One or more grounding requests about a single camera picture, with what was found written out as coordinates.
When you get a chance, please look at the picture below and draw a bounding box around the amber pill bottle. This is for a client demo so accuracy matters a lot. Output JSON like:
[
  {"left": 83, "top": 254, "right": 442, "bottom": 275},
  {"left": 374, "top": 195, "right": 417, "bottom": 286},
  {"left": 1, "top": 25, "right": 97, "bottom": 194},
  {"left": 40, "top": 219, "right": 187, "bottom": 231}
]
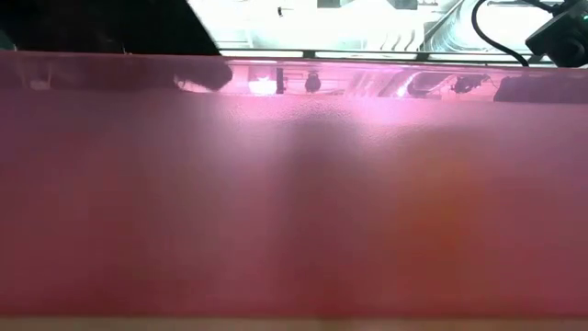
[{"left": 397, "top": 132, "right": 491, "bottom": 318}]

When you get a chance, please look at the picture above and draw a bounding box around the pink translucent plastic basket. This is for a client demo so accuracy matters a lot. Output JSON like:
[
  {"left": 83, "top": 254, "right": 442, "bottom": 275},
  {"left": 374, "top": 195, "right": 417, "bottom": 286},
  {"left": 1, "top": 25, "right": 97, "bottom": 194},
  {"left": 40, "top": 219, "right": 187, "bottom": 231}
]
[{"left": 0, "top": 49, "right": 588, "bottom": 319}]

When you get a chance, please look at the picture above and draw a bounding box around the black horizontal window rail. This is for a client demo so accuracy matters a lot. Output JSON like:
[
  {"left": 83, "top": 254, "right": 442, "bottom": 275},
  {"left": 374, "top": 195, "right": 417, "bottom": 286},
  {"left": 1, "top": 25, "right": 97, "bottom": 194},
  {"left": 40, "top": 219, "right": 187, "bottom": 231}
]
[{"left": 218, "top": 47, "right": 555, "bottom": 63}]

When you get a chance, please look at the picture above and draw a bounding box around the silver ribbed duct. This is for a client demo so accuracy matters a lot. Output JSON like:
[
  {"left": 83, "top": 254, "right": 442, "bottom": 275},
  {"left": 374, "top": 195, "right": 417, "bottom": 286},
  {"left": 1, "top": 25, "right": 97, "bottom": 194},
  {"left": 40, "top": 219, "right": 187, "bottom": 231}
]
[{"left": 424, "top": 0, "right": 479, "bottom": 52}]

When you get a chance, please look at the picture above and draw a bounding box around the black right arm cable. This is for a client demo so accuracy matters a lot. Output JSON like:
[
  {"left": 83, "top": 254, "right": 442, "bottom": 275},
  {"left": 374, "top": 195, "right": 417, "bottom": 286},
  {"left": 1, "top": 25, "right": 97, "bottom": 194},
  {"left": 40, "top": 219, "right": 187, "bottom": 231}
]
[{"left": 471, "top": 0, "right": 530, "bottom": 68}]

